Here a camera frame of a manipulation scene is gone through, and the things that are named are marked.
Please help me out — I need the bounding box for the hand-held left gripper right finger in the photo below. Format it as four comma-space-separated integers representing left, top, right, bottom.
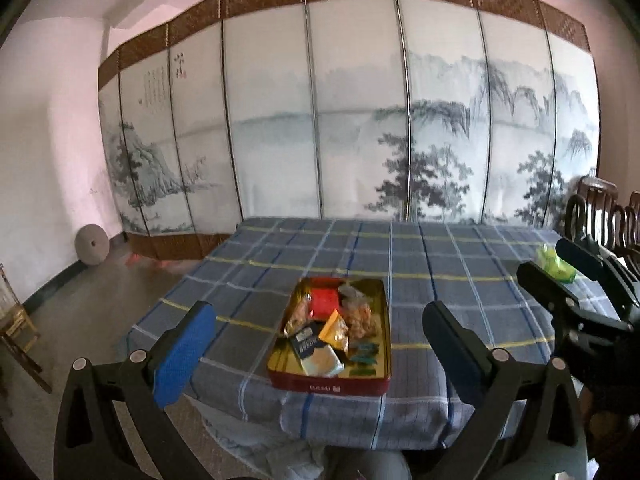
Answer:
422, 301, 588, 480

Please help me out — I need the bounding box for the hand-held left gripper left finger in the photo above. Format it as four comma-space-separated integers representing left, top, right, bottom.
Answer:
54, 301, 217, 480

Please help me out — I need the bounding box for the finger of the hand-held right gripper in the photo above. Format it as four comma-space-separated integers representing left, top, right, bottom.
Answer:
556, 238, 640, 311
516, 261, 628, 368

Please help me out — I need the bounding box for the clear packet of braided cookies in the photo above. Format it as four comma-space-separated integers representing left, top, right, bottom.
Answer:
347, 299, 381, 342

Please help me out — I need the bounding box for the small clear candy bag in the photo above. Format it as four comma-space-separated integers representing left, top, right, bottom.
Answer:
339, 282, 368, 306

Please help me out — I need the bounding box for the orange snack packet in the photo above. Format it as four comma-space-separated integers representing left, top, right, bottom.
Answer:
318, 308, 350, 351

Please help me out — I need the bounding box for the clear packet of round biscuits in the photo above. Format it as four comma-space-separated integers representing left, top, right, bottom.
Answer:
285, 295, 313, 336

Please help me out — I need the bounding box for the red and gold tin box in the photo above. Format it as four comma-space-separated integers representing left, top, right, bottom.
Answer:
265, 276, 392, 397

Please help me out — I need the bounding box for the blue cracker packet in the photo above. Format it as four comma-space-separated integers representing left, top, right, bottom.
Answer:
290, 324, 346, 377

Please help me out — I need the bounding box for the small red snack pack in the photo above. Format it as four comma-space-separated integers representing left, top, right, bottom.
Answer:
310, 287, 343, 321

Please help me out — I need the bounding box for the green tissue pack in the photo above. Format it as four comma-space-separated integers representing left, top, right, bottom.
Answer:
536, 243, 577, 283

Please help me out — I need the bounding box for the dark wooden chair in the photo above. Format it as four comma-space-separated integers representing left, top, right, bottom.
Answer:
612, 195, 640, 263
565, 175, 621, 246

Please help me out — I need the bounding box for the blue plaid tablecloth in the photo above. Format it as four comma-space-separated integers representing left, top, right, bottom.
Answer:
127, 216, 601, 453

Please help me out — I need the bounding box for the round stone disc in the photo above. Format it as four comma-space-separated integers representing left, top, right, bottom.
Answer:
75, 224, 108, 266

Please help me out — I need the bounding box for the light wooden stool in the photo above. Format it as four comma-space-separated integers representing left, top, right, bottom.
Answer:
0, 262, 53, 395

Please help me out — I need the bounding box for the painted folding screen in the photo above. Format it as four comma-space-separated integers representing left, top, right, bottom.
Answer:
97, 0, 601, 261

